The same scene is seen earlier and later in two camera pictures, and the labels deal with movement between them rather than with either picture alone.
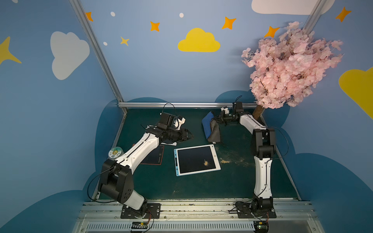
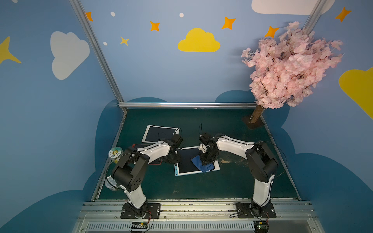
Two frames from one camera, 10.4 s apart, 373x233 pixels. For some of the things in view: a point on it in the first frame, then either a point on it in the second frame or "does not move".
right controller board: [261, 226] does not move
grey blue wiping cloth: [211, 127] to [204, 168]
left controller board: [139, 225] does not move
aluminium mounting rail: [295, 217] does not move
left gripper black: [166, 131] to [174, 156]
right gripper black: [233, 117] to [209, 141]
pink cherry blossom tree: [287, 70] does not move
